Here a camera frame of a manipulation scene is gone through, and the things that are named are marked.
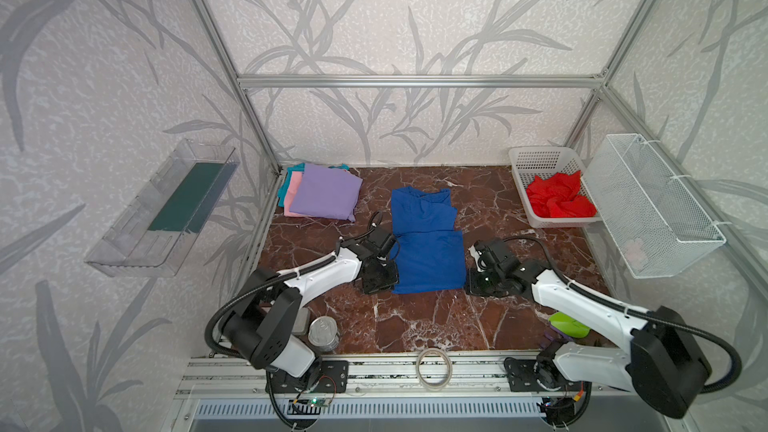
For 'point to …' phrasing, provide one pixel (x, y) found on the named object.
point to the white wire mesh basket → (655, 219)
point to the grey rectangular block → (302, 321)
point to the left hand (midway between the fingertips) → (401, 277)
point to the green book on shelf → (192, 198)
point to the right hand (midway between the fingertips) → (463, 275)
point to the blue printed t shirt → (431, 255)
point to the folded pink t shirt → (293, 187)
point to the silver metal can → (323, 334)
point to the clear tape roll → (449, 372)
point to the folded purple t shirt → (328, 192)
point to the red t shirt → (558, 197)
